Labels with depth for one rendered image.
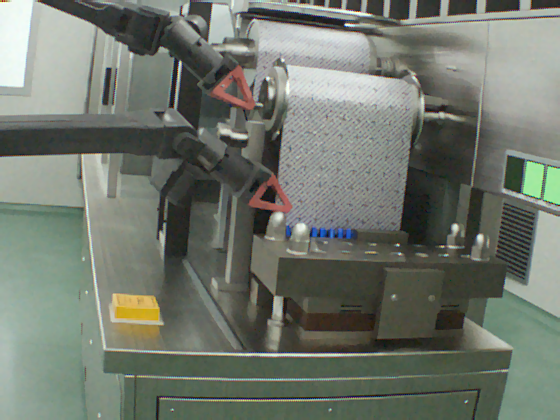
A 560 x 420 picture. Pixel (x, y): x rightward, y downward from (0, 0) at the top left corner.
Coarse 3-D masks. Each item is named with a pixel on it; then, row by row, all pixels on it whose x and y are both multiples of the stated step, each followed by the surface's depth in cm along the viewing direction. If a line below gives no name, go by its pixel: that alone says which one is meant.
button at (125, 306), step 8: (120, 296) 121; (128, 296) 122; (136, 296) 122; (144, 296) 123; (152, 296) 123; (112, 304) 122; (120, 304) 117; (128, 304) 117; (136, 304) 118; (144, 304) 119; (152, 304) 119; (120, 312) 116; (128, 312) 116; (136, 312) 117; (144, 312) 117; (152, 312) 117; (152, 320) 118
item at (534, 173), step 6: (528, 162) 114; (528, 168) 114; (534, 168) 112; (540, 168) 110; (528, 174) 114; (534, 174) 112; (540, 174) 110; (528, 180) 114; (534, 180) 112; (540, 180) 110; (528, 186) 114; (534, 186) 112; (540, 186) 110; (528, 192) 113; (534, 192) 112; (540, 192) 110
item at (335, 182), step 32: (288, 160) 133; (320, 160) 134; (352, 160) 136; (384, 160) 137; (288, 192) 134; (320, 192) 135; (352, 192) 137; (384, 192) 138; (288, 224) 135; (320, 224) 136; (352, 224) 138; (384, 224) 139
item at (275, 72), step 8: (272, 72) 136; (280, 72) 133; (280, 80) 132; (280, 88) 131; (280, 96) 131; (416, 96) 139; (280, 104) 131; (416, 104) 138; (280, 112) 132; (416, 112) 138; (264, 120) 139; (272, 120) 134; (416, 120) 138; (272, 128) 135
